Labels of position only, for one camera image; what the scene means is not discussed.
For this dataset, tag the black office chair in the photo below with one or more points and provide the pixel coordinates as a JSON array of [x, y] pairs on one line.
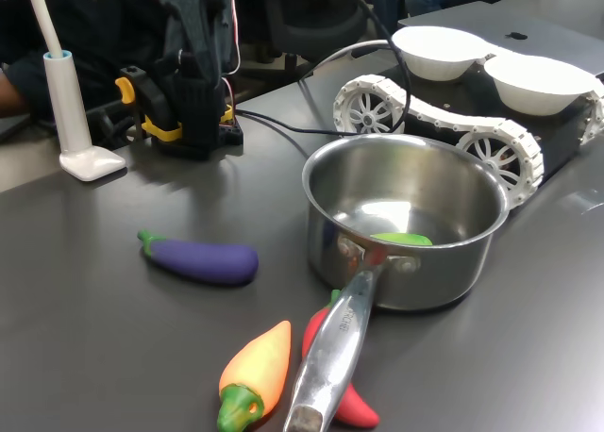
[[321, 7]]

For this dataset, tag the orange toy carrot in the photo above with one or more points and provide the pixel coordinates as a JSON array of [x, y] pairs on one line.
[[259, 361]]

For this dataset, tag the purple toy aubergine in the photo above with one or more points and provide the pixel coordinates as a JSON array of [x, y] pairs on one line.
[[203, 260]]

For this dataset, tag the tracked vehicle with white tracks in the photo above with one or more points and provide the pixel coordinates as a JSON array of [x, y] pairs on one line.
[[491, 154]]

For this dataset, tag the black yellow table clamp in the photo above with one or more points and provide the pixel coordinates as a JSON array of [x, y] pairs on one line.
[[228, 114], [156, 102]]

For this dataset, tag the white bowl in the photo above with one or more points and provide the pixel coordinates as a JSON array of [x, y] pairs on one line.
[[538, 83], [439, 50]]

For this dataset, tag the green yellow toy corn cob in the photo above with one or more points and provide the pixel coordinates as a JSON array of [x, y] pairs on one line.
[[401, 239]]

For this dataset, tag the red toy chilli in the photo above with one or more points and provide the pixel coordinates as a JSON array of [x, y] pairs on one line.
[[358, 408]]

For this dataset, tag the white post with base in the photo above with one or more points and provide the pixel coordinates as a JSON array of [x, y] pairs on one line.
[[71, 121]]

